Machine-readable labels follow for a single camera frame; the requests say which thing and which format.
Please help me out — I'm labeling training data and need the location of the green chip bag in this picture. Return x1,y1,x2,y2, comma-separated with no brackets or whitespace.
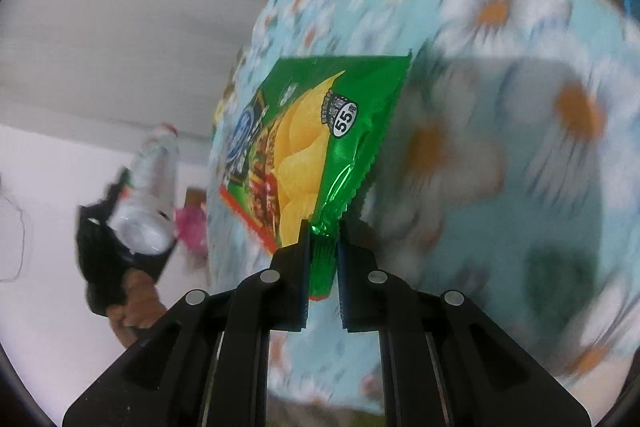
219,51,414,303

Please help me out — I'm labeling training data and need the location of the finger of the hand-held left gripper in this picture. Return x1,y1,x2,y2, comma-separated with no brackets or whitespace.
102,167,134,221

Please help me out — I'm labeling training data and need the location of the person's left hand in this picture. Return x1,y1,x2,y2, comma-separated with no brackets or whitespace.
107,269,167,349

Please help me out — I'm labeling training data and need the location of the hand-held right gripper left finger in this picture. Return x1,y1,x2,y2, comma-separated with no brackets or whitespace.
61,219,314,427

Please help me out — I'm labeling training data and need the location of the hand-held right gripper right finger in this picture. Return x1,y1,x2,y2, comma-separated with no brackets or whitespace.
336,219,592,427

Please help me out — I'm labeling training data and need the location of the floral blue tablecloth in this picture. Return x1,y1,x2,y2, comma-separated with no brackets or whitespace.
205,0,640,414

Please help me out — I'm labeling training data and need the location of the clear plastic bottle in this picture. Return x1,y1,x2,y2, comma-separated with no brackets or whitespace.
107,123,181,256

